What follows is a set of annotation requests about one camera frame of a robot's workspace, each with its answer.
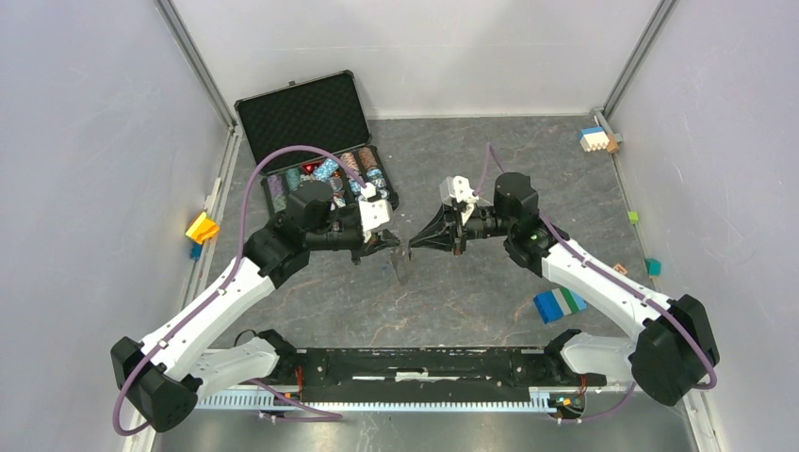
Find small teal cube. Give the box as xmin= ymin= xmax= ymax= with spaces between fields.
xmin=644 ymin=257 xmax=661 ymax=278

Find black poker chip case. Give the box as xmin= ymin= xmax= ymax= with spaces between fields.
xmin=235 ymin=70 xmax=400 ymax=214

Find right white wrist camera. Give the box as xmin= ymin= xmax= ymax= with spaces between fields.
xmin=439 ymin=176 xmax=480 ymax=224

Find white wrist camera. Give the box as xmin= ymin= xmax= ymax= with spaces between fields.
xmin=439 ymin=176 xmax=480 ymax=224
xmin=358 ymin=183 xmax=393 ymax=243

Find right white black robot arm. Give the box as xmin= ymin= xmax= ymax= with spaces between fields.
xmin=409 ymin=172 xmax=720 ymax=406

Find small blue block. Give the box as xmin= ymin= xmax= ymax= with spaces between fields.
xmin=189 ymin=243 xmax=203 ymax=262

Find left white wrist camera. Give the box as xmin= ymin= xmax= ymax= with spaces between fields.
xmin=358 ymin=183 xmax=393 ymax=243

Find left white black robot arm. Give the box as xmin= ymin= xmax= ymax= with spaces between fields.
xmin=110 ymin=181 xmax=399 ymax=436

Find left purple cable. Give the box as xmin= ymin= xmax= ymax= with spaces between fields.
xmin=112 ymin=145 xmax=376 ymax=437

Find blue green white brick stack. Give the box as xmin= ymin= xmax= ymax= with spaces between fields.
xmin=533 ymin=287 xmax=587 ymax=324

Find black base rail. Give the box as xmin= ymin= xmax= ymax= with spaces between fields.
xmin=262 ymin=347 xmax=607 ymax=403

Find purple cable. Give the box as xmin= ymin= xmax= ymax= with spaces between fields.
xmin=112 ymin=145 xmax=376 ymax=437
xmin=474 ymin=143 xmax=719 ymax=391

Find yellow orange block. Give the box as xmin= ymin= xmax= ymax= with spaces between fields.
xmin=185 ymin=211 xmax=220 ymax=245

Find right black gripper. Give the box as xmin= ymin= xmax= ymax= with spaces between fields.
xmin=409 ymin=202 xmax=514 ymax=256

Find blue white brick block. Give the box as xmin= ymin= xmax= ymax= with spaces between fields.
xmin=579 ymin=126 xmax=611 ymax=153

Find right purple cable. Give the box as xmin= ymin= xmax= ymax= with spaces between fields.
xmin=474 ymin=143 xmax=719 ymax=391

